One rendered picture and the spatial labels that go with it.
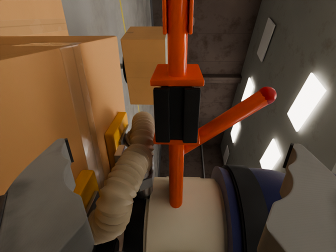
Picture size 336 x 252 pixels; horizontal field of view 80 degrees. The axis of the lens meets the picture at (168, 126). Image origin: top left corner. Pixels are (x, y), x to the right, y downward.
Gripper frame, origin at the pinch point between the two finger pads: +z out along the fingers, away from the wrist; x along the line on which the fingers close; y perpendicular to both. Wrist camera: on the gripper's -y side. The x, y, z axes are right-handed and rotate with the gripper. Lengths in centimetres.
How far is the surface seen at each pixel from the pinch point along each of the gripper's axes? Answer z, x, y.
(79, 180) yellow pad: 7.3, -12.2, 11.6
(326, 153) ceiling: 322, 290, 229
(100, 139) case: 17.0, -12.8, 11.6
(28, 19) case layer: 66, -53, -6
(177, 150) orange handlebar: 11.0, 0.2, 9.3
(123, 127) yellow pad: 24.7, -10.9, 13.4
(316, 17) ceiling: 489, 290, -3
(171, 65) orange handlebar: 11.2, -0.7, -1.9
